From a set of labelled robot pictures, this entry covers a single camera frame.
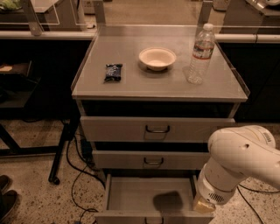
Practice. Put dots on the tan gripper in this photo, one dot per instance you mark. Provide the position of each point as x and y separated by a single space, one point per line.
212 192

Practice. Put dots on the grey bottom drawer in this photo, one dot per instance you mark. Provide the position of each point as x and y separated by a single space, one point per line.
134 200

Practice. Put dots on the grey drawer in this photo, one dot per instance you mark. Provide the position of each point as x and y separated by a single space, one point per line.
134 200
151 129
162 160

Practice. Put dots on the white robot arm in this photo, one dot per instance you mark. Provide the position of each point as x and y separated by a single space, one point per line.
236 154

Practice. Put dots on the grey middle drawer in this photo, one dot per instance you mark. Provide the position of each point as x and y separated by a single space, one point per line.
162 160

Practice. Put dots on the grey metal drawer cabinet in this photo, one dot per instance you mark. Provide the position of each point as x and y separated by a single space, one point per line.
142 92

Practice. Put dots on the grey top drawer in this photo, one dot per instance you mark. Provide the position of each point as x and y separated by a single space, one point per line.
151 129

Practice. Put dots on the white paper bowl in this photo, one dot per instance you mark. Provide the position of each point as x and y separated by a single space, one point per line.
157 58

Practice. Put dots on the dark blue snack packet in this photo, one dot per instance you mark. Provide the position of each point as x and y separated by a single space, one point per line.
113 72

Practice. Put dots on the clear plastic water bottle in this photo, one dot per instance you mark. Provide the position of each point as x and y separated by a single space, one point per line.
201 54

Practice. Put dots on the dark shoe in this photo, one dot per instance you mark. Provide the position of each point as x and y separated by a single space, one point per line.
8 199

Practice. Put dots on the black side shelf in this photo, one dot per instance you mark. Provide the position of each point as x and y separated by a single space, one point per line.
17 83

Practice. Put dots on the black table frame leg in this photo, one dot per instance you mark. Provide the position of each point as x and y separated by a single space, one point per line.
14 150

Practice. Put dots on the white horizontal rail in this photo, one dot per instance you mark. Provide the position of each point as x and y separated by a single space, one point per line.
223 38

